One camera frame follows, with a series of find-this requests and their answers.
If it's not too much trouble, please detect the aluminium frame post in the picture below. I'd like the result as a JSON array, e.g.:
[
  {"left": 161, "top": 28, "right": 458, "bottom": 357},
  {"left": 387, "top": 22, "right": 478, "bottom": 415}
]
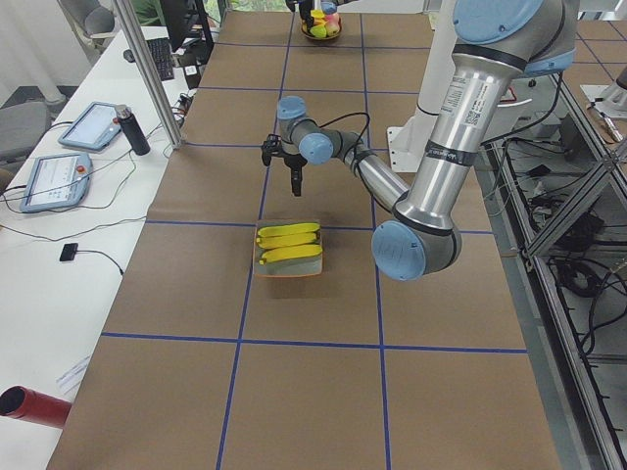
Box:
[{"left": 112, "top": 0, "right": 183, "bottom": 149}]

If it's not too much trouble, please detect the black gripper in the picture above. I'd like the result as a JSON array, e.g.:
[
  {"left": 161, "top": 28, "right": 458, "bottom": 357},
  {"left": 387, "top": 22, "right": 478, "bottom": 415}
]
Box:
[{"left": 282, "top": 152, "right": 308, "bottom": 197}]

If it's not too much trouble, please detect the upper teach pendant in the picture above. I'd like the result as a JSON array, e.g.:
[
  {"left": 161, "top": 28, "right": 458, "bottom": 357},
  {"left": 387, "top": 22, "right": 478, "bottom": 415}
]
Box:
[{"left": 58, "top": 102, "right": 121, "bottom": 152}]

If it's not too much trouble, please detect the large yellow banana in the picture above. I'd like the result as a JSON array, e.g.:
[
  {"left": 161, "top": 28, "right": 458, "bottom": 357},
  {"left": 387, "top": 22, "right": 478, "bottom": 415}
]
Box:
[{"left": 257, "top": 222, "right": 320, "bottom": 238}]

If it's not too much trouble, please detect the black keyboard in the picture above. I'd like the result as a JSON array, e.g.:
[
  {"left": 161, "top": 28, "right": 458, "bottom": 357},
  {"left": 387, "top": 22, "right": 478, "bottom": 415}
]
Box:
[{"left": 146, "top": 38, "right": 174, "bottom": 81}]

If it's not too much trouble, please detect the teach pendant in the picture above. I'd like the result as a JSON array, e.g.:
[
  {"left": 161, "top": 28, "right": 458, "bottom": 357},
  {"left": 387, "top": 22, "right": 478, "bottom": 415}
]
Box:
[
  {"left": 20, "top": 152, "right": 93, "bottom": 213},
  {"left": 58, "top": 102, "right": 121, "bottom": 152}
]

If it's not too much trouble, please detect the lower teach pendant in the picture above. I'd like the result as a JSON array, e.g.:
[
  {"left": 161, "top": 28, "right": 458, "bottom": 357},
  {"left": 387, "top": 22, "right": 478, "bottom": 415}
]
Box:
[{"left": 20, "top": 152, "right": 93, "bottom": 213}]

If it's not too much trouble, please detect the red apple upper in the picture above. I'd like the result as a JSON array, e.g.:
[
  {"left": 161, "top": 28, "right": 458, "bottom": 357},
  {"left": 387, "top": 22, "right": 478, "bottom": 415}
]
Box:
[{"left": 324, "top": 13, "right": 341, "bottom": 37}]

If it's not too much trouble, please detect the black monitor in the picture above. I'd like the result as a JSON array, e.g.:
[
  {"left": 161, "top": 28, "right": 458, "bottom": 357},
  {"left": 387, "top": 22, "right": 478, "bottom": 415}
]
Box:
[{"left": 160, "top": 0, "right": 214, "bottom": 65}]

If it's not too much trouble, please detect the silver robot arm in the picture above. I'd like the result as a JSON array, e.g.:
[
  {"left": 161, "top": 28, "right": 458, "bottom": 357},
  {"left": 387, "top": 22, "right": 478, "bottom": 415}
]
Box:
[
  {"left": 312, "top": 0, "right": 357, "bottom": 15},
  {"left": 277, "top": 1, "right": 580, "bottom": 281}
]

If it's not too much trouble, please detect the small black puck device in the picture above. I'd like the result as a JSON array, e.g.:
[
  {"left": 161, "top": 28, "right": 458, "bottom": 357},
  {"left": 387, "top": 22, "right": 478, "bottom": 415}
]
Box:
[{"left": 59, "top": 243, "right": 78, "bottom": 262}]

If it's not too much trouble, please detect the red cylinder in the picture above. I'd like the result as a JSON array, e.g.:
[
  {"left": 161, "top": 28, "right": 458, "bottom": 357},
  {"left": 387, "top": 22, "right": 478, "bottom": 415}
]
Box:
[{"left": 1, "top": 386, "right": 72, "bottom": 429}]

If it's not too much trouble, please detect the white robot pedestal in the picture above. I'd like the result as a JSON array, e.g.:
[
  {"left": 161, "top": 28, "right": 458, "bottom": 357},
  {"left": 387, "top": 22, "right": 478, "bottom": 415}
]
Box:
[{"left": 387, "top": 0, "right": 457, "bottom": 173}]

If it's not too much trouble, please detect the woven wicker basket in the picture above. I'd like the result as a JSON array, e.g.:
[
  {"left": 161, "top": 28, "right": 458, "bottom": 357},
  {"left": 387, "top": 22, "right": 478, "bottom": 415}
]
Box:
[{"left": 301, "top": 13, "right": 342, "bottom": 41}]

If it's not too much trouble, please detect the grey square plate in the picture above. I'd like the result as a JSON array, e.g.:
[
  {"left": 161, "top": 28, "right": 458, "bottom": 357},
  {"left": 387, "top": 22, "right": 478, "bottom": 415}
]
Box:
[{"left": 252, "top": 219, "right": 323, "bottom": 278}]

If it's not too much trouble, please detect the black cylinder device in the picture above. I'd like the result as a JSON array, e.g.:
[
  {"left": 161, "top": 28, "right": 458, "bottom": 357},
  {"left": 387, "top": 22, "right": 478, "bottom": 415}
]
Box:
[{"left": 115, "top": 105, "right": 150, "bottom": 156}]

